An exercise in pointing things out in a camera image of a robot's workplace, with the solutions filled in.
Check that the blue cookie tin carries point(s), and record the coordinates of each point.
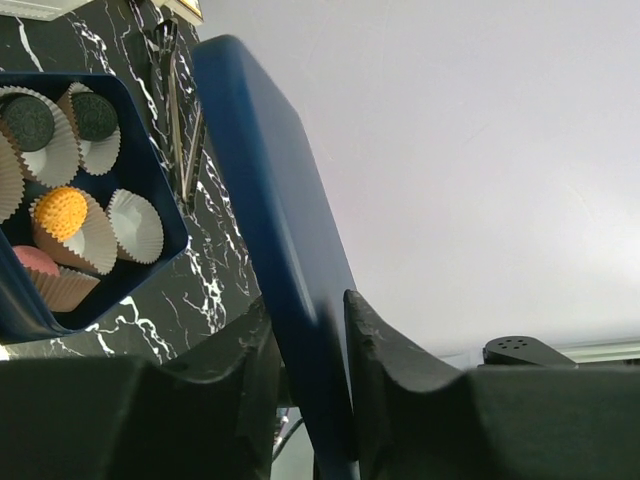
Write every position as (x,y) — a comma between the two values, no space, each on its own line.
(24,314)

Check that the white paper cup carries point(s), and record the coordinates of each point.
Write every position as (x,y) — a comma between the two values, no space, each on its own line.
(11,179)
(92,248)
(96,158)
(64,292)
(137,227)
(57,163)

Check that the black sandwich cookie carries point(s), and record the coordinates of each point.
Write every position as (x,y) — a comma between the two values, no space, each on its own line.
(95,116)
(29,120)

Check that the orange round cookie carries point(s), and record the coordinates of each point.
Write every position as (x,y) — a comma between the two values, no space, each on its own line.
(61,212)

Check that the white file organizer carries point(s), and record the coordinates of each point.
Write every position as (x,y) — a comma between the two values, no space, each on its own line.
(39,10)

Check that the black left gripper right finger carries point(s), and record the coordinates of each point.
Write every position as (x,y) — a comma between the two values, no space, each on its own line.
(417,417)

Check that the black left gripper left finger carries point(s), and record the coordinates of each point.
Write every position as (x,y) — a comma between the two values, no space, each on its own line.
(208,414)

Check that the pink round cookie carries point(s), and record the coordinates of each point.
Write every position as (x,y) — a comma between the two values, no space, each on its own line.
(36,260)

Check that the blue tin lid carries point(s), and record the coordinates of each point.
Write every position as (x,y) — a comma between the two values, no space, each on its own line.
(284,217)

